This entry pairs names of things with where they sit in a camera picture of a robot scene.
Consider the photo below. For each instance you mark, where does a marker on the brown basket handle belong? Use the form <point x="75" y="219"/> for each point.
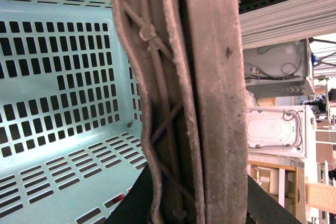
<point x="219" y="74"/>
<point x="169" y="137"/>

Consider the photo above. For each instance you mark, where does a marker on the upper white appliance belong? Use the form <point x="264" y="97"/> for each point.
<point x="279" y="70"/>

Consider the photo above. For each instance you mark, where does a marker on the lower white appliance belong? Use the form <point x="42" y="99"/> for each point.
<point x="285" y="131"/>

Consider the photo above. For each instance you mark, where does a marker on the light blue plastic basket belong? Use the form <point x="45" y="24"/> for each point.
<point x="69" y="134"/>

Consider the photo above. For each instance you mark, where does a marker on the white appliance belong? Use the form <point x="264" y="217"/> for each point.
<point x="285" y="131"/>
<point x="279" y="70"/>

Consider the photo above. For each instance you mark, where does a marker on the red apple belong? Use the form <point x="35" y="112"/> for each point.
<point x="114" y="200"/>

